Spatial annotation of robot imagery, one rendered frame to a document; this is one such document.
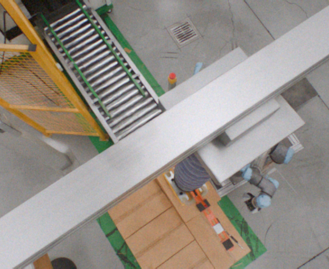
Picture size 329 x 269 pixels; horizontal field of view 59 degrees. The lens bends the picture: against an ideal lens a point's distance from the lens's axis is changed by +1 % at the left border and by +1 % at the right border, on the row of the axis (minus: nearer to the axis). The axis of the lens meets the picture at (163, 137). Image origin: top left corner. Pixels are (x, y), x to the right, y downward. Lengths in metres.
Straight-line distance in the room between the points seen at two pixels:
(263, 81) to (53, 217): 0.53
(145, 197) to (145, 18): 2.67
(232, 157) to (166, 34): 3.73
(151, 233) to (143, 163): 2.53
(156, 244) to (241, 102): 2.58
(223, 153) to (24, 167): 3.51
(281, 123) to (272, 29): 3.90
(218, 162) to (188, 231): 2.35
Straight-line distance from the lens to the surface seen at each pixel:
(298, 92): 1.94
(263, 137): 0.84
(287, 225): 3.93
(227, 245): 2.50
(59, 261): 3.86
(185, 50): 4.30
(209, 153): 0.80
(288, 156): 2.20
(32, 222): 0.65
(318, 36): 0.80
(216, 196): 2.75
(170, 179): 2.58
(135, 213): 3.12
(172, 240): 3.11
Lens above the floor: 3.65
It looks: 75 degrees down
